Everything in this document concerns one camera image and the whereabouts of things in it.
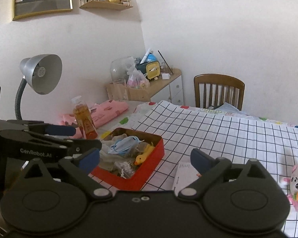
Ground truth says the small white drawer cabinet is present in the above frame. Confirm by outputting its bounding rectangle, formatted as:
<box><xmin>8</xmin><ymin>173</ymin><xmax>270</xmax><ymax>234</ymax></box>
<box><xmin>148</xmin><ymin>68</ymin><xmax>184</xmax><ymax>105</ymax></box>

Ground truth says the plastic bag of items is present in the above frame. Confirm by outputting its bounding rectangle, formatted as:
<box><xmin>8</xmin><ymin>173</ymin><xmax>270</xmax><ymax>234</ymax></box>
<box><xmin>127</xmin><ymin>68</ymin><xmax>150</xmax><ymax>89</ymax></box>

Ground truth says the glass jar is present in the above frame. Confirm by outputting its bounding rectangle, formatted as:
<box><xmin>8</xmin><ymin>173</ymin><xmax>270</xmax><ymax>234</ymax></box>
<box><xmin>110</xmin><ymin>57</ymin><xmax>135</xmax><ymax>82</ymax></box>

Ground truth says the cotton swab bag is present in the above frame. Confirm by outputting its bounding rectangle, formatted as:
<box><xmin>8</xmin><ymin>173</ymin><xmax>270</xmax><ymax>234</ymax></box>
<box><xmin>114</xmin><ymin>161</ymin><xmax>138</xmax><ymax>179</ymax></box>

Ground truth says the orange liquid bottle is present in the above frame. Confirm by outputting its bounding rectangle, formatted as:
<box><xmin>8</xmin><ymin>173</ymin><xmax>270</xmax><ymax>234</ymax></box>
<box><xmin>71</xmin><ymin>96</ymin><xmax>98</xmax><ymax>140</ymax></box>

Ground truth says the red storage box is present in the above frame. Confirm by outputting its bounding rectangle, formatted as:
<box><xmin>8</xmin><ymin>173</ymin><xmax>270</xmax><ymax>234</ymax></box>
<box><xmin>91</xmin><ymin>128</ymin><xmax>165</xmax><ymax>191</ymax></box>

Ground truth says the cardboard box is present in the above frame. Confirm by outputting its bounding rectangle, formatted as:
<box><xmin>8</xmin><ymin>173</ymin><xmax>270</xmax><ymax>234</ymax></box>
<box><xmin>106</xmin><ymin>83</ymin><xmax>151</xmax><ymax>102</ymax></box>

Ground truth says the wooden wall shelf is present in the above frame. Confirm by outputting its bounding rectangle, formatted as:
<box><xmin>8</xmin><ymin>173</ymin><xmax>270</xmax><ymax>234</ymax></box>
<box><xmin>78</xmin><ymin>0</ymin><xmax>133</xmax><ymax>11</ymax></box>

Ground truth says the white grid tablecloth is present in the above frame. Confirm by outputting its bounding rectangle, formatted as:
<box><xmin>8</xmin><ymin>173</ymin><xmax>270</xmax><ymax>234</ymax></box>
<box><xmin>99</xmin><ymin>100</ymin><xmax>298</xmax><ymax>238</ymax></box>

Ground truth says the silver desk lamp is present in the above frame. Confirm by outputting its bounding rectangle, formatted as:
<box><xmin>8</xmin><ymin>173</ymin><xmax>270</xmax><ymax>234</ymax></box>
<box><xmin>14</xmin><ymin>54</ymin><xmax>62</xmax><ymax>120</ymax></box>

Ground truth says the wooden chair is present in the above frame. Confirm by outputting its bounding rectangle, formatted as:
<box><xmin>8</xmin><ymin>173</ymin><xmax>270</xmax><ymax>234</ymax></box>
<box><xmin>193</xmin><ymin>74</ymin><xmax>245</xmax><ymax>111</ymax></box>

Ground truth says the white teal book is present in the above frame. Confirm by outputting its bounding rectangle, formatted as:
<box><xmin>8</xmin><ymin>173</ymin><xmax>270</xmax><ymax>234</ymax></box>
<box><xmin>172</xmin><ymin>162</ymin><xmax>201</xmax><ymax>196</ymax></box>

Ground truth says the white mesh cloth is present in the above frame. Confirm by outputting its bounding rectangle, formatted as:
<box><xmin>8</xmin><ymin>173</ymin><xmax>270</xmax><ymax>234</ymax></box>
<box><xmin>98</xmin><ymin>134</ymin><xmax>127</xmax><ymax>171</ymax></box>

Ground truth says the yellow toy clock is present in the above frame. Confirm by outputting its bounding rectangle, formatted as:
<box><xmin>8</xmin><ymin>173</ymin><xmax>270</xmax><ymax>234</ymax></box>
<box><xmin>146</xmin><ymin>61</ymin><xmax>160</xmax><ymax>80</ymax></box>

